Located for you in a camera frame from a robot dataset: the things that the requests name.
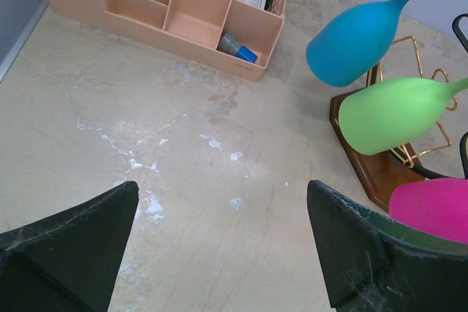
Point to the green wine glass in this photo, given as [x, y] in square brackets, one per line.
[394, 112]

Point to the grey and blue stamp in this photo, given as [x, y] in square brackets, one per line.
[230, 45]

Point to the gold and black glass rack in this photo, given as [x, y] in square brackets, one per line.
[380, 174]

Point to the blue wine glass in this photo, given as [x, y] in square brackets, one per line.
[354, 41]

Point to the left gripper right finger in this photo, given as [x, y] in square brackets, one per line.
[370, 262]

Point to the pink wine glass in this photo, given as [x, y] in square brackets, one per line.
[437, 207]

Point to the peach plastic desk organizer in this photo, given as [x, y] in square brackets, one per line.
[189, 28]

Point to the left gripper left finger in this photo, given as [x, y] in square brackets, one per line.
[69, 261]

